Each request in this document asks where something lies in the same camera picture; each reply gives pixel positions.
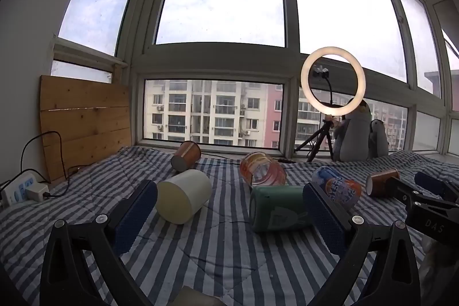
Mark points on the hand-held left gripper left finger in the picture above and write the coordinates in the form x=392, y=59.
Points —
x=136, y=216

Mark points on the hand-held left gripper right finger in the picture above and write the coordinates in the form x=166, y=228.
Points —
x=324, y=216

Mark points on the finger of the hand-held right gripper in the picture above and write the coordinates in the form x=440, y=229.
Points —
x=430, y=181
x=405, y=189

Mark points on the small brown cup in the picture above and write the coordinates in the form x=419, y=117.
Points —
x=380, y=182

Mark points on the blue and orange printed cup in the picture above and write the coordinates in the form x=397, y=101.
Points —
x=335, y=186

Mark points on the cream cup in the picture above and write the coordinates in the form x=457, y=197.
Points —
x=183, y=196

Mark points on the brown paper cup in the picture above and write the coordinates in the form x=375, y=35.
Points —
x=184, y=155

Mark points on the orange transparent cup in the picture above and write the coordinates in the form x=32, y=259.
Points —
x=261, y=168

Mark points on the green can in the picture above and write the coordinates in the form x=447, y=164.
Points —
x=278, y=207

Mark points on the small grey penguin plush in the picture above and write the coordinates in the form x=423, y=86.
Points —
x=378, y=141

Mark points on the large grey penguin plush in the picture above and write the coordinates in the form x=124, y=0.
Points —
x=353, y=137

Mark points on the black tripod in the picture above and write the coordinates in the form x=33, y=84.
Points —
x=324, y=137

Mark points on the blue striped blanket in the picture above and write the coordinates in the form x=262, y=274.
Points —
x=222, y=255

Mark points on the white charger adapter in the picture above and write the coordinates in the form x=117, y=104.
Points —
x=36, y=192

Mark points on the wooden board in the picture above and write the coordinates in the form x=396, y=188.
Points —
x=86, y=119

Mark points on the white power strip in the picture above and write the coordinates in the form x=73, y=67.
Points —
x=16, y=189

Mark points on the phone holder gooseneck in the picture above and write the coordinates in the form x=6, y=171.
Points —
x=324, y=76

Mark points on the window frame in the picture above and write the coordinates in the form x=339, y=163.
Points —
x=215, y=57

